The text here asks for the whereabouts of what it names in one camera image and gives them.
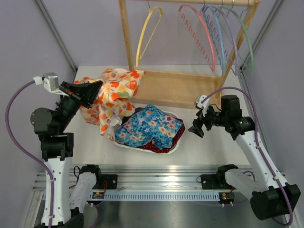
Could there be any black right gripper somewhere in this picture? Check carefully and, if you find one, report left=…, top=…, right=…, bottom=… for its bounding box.
left=189, top=104, right=228, bottom=137

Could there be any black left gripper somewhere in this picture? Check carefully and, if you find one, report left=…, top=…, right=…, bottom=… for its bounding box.
left=56, top=79, right=103, bottom=132

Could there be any orange yellow floral skirt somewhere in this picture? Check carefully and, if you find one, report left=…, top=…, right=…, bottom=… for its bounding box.
left=74, top=68, right=145, bottom=141

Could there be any blue floral skirt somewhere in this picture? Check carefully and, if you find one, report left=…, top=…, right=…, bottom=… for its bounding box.
left=114, top=104, right=183, bottom=149

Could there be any dark grey dotted skirt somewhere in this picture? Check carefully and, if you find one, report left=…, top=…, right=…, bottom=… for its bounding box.
left=122, top=107, right=143, bottom=124

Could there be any red polka dot skirt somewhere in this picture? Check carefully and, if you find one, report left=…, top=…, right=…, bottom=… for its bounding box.
left=136, top=117, right=185, bottom=154

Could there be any light blue hanger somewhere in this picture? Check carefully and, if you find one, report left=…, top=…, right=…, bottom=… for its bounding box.
left=201, top=4, right=226, bottom=73

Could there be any lilac hanger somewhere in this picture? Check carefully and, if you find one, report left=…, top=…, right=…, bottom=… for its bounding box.
left=210, top=5, right=239, bottom=76

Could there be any yellow hanger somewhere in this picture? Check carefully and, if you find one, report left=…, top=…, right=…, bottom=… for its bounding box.
left=135, top=0, right=163, bottom=67

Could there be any pink hanger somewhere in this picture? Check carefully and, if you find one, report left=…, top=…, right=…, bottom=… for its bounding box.
left=178, top=3, right=216, bottom=73

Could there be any mint green hanger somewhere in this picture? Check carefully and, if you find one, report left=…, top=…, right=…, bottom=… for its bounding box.
left=222, top=1, right=256, bottom=75

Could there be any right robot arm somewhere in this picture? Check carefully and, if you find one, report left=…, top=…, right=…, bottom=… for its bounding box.
left=189, top=95, right=301, bottom=220

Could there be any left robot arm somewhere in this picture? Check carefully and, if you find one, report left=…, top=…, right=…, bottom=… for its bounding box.
left=30, top=81, right=103, bottom=228

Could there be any white perforated plastic basket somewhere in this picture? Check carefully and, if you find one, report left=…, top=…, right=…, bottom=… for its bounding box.
left=114, top=111, right=181, bottom=155

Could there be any wooden clothes rack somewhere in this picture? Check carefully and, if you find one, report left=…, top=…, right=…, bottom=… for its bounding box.
left=118, top=0, right=261, bottom=110

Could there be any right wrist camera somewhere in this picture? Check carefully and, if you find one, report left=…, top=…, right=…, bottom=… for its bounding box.
left=194, top=95, right=210, bottom=112

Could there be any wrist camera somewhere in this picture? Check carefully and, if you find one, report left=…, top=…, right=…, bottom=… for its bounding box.
left=33, top=73, right=62, bottom=95
left=194, top=95, right=210, bottom=112

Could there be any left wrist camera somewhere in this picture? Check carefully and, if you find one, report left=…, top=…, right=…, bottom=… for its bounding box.
left=33, top=73, right=62, bottom=95

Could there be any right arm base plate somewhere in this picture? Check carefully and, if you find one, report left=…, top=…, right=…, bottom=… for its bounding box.
left=196, top=174, right=235, bottom=190

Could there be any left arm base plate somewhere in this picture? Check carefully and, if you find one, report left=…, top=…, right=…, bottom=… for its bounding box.
left=93, top=174, right=118, bottom=190

